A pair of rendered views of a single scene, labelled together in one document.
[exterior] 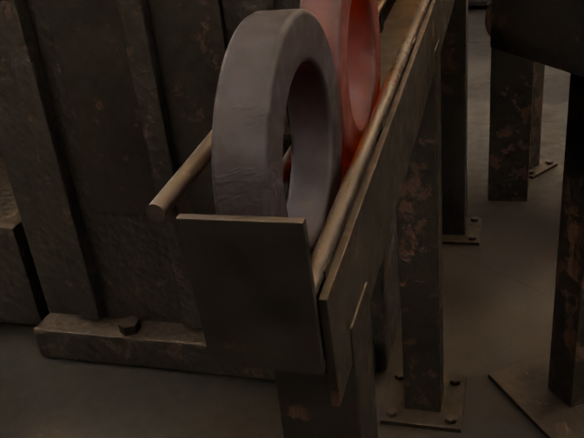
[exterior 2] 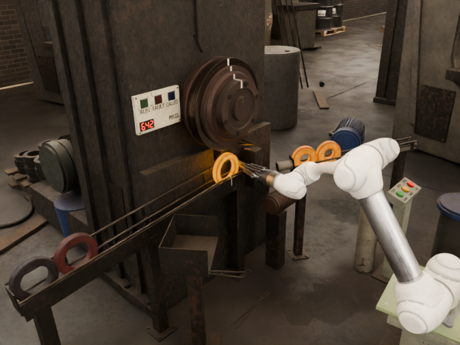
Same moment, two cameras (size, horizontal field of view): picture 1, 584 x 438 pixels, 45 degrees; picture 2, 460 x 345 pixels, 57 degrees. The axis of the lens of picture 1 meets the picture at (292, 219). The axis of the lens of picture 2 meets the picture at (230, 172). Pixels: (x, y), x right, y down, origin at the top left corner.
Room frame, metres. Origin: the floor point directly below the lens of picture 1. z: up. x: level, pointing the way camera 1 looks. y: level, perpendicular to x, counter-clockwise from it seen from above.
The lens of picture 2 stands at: (-0.44, -1.24, 1.75)
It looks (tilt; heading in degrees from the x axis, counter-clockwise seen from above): 26 degrees down; 24
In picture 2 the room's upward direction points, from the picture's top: 1 degrees counter-clockwise
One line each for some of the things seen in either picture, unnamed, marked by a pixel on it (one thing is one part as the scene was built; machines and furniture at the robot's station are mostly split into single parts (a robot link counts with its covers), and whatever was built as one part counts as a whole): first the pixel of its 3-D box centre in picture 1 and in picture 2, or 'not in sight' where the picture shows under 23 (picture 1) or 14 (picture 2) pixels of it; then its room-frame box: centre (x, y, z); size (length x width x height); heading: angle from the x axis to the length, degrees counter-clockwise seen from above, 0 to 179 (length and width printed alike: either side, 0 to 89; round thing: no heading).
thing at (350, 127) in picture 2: not in sight; (348, 136); (3.73, -0.69, 0.17); 0.57 x 0.31 x 0.34; 1
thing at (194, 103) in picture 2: not in sight; (224, 104); (1.47, -0.36, 1.11); 0.47 x 0.06 x 0.47; 161
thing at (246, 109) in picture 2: not in sight; (239, 107); (1.43, -0.45, 1.11); 0.28 x 0.06 x 0.28; 161
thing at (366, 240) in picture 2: not in sight; (367, 233); (1.89, -1.11, 0.26); 0.12 x 0.12 x 0.52
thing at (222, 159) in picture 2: not in sight; (226, 168); (1.47, -0.35, 0.75); 0.18 x 0.03 x 0.18; 162
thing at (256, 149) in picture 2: not in sight; (252, 165); (1.69, -0.42, 0.68); 0.11 x 0.08 x 0.24; 71
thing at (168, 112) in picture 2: not in sight; (157, 109); (1.18, -0.14, 1.15); 0.26 x 0.02 x 0.18; 161
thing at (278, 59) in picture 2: not in sight; (274, 87); (4.34, 0.32, 0.45); 0.59 x 0.59 x 0.89
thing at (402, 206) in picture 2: not in sight; (397, 233); (1.87, -1.27, 0.31); 0.24 x 0.16 x 0.62; 161
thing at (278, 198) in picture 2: (511, 92); (279, 226); (1.73, -0.59, 0.27); 0.22 x 0.13 x 0.53; 161
